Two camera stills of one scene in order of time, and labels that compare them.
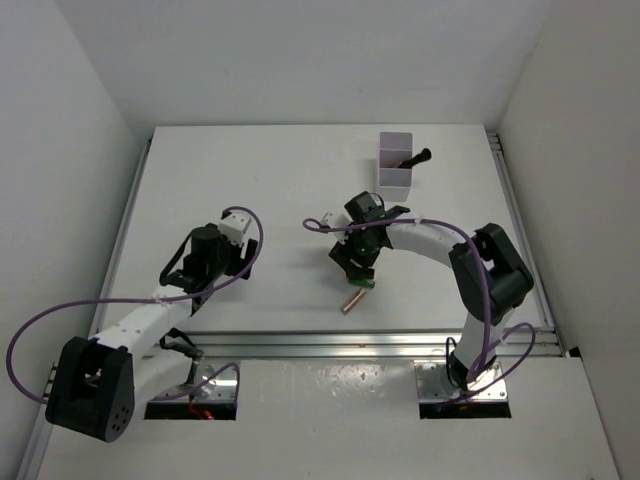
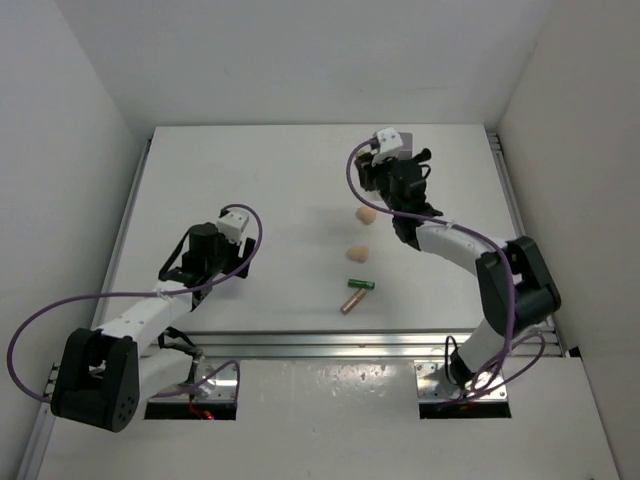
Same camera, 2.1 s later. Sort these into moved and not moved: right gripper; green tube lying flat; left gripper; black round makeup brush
Moved: right gripper
Not moved: green tube lying flat; left gripper; black round makeup brush
